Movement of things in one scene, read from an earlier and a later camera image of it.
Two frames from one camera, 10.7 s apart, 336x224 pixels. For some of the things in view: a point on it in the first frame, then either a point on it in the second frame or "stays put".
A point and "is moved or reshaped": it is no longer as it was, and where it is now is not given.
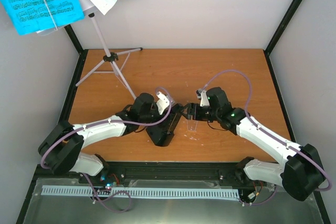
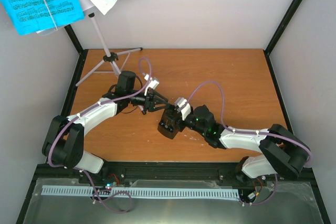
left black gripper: [169, 118] -> [150, 106]
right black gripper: [195, 116] -> [181, 127]
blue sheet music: [38, 1] stays put
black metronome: [161, 134] is moved or reshaped
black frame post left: [82, 53] stays put
